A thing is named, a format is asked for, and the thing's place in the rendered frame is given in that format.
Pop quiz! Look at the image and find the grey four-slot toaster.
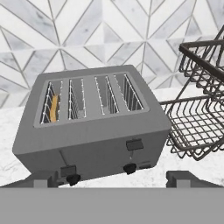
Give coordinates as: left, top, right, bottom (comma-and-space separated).
11, 64, 172, 184

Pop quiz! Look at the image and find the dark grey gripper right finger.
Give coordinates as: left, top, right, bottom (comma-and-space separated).
165, 171, 222, 189

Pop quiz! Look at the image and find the dark grey toaster lever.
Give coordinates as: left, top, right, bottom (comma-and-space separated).
59, 164, 78, 178
125, 138, 144, 151

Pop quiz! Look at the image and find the black toaster knob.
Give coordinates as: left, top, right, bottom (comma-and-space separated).
66, 173, 81, 186
122, 163, 137, 176

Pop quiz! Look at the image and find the dark wire basket stand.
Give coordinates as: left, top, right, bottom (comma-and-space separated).
159, 24, 224, 162

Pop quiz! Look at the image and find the slice of toasted bread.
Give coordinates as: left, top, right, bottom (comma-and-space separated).
49, 94, 60, 123

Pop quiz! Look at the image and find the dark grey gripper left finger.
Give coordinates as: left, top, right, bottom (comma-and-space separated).
4, 170, 61, 189

